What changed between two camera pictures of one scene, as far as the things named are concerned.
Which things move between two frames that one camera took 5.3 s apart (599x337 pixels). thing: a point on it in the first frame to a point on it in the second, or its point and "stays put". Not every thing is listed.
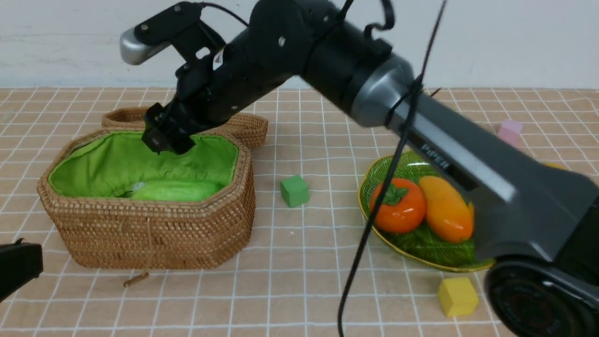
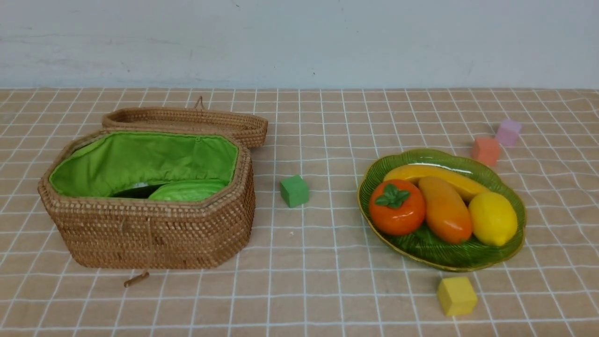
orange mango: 449,213 stays put
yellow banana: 555,164 to 467,186
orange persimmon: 403,207 stays put
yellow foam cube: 457,296 stays put
